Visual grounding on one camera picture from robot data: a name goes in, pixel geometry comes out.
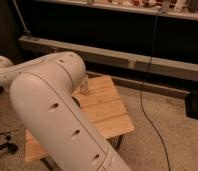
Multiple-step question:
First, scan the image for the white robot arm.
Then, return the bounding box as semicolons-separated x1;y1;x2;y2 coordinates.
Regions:
0;52;132;171

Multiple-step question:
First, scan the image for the wooden bamboo table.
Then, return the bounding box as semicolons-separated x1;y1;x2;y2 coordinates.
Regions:
24;75;136;171

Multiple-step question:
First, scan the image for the green bowl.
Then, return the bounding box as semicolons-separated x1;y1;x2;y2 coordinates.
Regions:
72;97;81;107

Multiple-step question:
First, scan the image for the long wooden bench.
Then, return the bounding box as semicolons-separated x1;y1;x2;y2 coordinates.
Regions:
19;35;198;82

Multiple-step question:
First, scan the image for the metal lamp stand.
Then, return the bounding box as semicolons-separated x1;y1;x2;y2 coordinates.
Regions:
12;0;39;41

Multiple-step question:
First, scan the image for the black box on floor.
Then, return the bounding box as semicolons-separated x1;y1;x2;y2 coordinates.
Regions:
185;92;198;120

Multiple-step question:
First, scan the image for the black chair base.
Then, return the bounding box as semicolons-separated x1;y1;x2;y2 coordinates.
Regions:
0;132;18;154

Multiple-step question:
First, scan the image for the black hanging cable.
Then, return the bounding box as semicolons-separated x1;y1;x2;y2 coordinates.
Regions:
139;7;173;171

